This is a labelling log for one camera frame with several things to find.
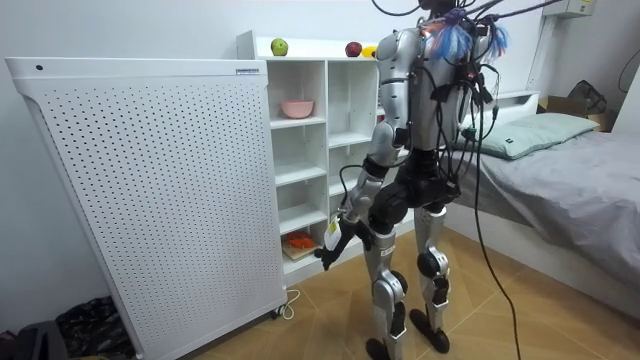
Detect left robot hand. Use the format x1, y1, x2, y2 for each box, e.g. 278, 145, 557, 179
313, 212, 374, 273

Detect orange soft toy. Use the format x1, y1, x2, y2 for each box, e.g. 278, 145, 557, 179
285, 230, 316, 250

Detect wooden board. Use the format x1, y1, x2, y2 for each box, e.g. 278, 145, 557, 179
281, 240, 322, 263

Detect white shelf unit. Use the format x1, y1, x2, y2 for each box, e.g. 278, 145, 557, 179
235, 29, 417, 289

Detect robot legs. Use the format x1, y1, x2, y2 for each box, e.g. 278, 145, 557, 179
362, 180, 452, 360

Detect pink bowl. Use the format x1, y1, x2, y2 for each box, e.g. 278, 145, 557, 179
280, 99, 316, 120

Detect robot body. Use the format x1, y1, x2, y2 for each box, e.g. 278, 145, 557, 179
399, 0, 502, 211

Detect white perforated appliance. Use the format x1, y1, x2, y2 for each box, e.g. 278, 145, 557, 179
4, 56, 289, 360

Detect pale green pillow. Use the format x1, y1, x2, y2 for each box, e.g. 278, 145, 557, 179
452, 112, 600, 162

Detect grey bed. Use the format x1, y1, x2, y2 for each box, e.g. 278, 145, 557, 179
443, 89, 640, 321

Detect black plastic bag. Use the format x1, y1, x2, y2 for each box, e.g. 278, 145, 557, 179
54, 295, 136, 360

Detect cardboard box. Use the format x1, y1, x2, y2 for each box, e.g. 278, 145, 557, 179
536, 94, 619, 133

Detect black mesh basket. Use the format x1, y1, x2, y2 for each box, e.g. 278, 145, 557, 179
567, 79, 609, 116

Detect white power cable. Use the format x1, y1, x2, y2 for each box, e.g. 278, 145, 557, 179
276, 288, 302, 322

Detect black floor cable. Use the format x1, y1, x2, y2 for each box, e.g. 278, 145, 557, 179
469, 124, 524, 360

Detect cable bundle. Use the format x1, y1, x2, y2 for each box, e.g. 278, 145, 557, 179
370, 0, 566, 62

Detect black wall cable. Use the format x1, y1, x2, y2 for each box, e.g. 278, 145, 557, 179
617, 48, 640, 95

